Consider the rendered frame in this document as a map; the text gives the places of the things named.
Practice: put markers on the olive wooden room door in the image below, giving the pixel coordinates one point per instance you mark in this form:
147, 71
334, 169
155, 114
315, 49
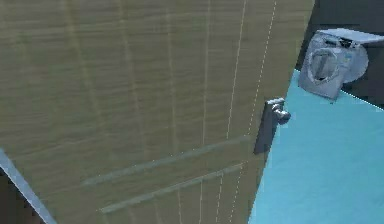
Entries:
133, 100

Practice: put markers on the grey door frame strip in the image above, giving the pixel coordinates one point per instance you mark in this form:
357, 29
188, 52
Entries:
23, 186

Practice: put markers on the grey washing machine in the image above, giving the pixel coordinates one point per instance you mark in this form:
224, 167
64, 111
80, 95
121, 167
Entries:
328, 66

